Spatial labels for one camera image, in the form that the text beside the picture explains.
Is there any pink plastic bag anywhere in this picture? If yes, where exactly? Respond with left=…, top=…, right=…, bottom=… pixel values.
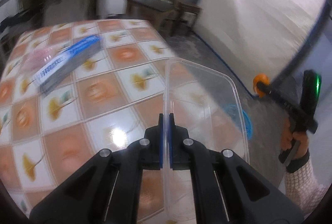
left=20, top=47, right=67, bottom=74

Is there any dark wooden stool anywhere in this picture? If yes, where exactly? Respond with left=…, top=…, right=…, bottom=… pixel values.
left=171, top=1, right=202, bottom=36

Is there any white mattress blue trim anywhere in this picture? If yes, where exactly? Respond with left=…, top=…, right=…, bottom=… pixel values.
left=195, top=0, right=327, bottom=95

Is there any white knit sleeve forearm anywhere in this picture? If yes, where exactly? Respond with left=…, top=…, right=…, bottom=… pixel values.
left=285, top=151, right=328, bottom=216

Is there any blue white box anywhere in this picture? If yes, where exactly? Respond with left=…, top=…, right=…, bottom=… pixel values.
left=33, top=35, right=101, bottom=96

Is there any floral checkered tablecloth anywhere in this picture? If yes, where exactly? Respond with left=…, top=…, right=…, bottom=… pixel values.
left=1, top=19, right=178, bottom=215

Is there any blue plastic trash basket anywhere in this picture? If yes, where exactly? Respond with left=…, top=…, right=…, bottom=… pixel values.
left=224, top=104, right=254, bottom=141

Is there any wooden side table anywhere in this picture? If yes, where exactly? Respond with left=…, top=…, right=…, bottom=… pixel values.
left=126, top=0, right=181, bottom=36

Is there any clear plastic container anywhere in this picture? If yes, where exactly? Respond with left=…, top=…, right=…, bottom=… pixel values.
left=163, top=58, right=250, bottom=223

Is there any orange fruit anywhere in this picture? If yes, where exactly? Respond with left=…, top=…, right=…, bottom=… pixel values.
left=253, top=73, right=270, bottom=98

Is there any person's right hand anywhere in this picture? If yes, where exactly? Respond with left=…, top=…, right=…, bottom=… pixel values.
left=280, top=118, right=310, bottom=161

